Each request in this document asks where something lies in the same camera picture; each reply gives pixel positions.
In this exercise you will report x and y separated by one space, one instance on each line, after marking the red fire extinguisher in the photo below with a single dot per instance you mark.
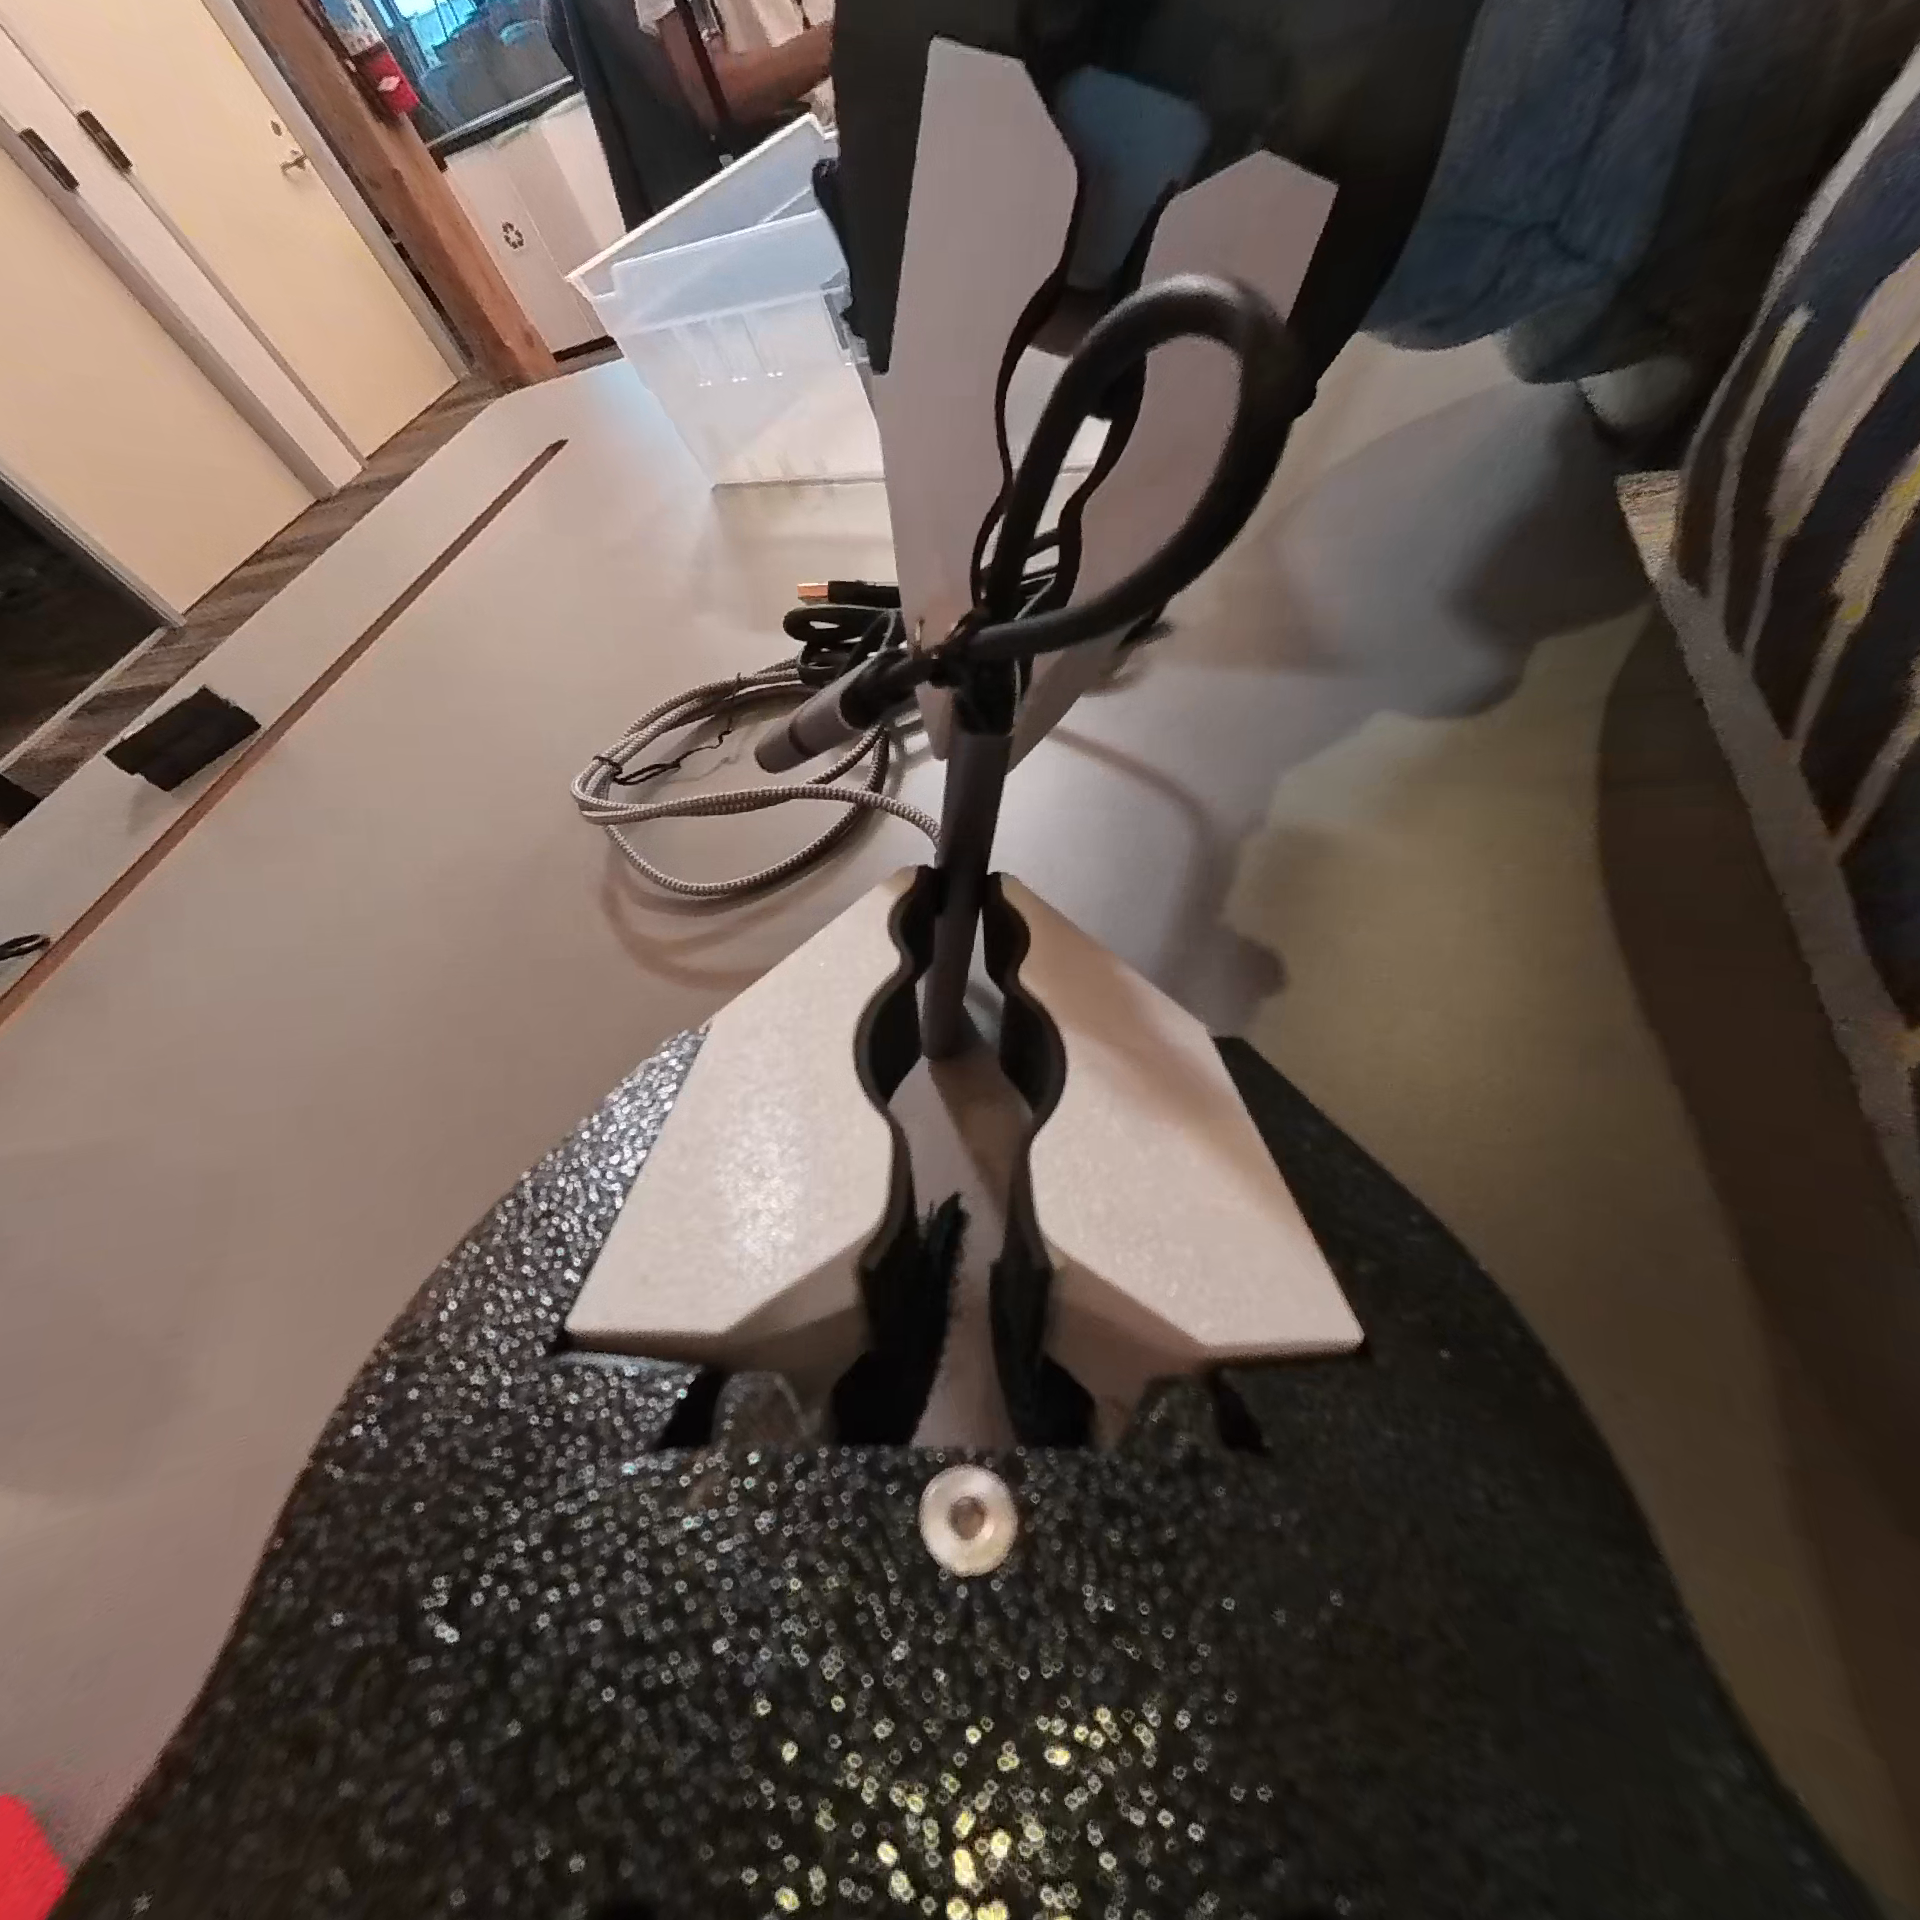
395 90

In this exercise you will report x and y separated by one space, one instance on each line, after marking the small black box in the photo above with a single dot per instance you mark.
181 739

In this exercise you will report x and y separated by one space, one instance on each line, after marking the cream door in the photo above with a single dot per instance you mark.
136 389
271 255

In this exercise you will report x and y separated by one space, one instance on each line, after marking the dark patterned pillow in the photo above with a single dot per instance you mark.
1830 524

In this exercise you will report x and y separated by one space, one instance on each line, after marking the red plastic case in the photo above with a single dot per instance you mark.
29 1868

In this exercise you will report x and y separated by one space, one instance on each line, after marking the white trash bin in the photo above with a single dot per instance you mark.
524 240

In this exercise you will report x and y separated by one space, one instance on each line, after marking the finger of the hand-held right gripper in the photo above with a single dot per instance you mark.
1200 225
961 299

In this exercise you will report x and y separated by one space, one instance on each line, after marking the wooden post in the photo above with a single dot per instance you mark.
405 195

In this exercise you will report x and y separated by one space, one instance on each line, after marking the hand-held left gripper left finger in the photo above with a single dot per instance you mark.
750 1185

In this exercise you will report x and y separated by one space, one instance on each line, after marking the white plastic bin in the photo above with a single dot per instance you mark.
750 376

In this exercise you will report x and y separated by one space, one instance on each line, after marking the blue cloth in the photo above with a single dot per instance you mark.
1575 181

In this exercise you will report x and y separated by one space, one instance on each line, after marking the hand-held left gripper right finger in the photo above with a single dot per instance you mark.
1184 1200

